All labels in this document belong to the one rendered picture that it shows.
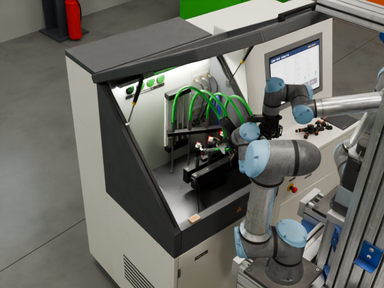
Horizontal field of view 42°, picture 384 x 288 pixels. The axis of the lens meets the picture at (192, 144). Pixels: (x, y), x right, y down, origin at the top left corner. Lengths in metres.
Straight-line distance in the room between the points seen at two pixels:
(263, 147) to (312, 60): 1.45
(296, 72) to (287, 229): 1.19
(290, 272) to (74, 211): 2.14
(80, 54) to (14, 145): 2.16
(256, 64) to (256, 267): 1.06
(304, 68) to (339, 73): 2.88
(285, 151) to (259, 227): 0.34
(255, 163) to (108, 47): 1.21
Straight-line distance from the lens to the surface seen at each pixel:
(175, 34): 2.64
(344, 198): 1.97
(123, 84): 2.32
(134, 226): 2.57
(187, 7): 6.40
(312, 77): 2.97
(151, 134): 2.62
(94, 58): 2.42
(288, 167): 1.56
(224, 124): 2.15
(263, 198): 1.67
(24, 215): 3.82
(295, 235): 1.87
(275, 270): 1.98
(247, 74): 2.56
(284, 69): 2.76
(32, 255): 3.54
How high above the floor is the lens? 2.59
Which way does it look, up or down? 37 degrees down
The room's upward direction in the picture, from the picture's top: 3 degrees clockwise
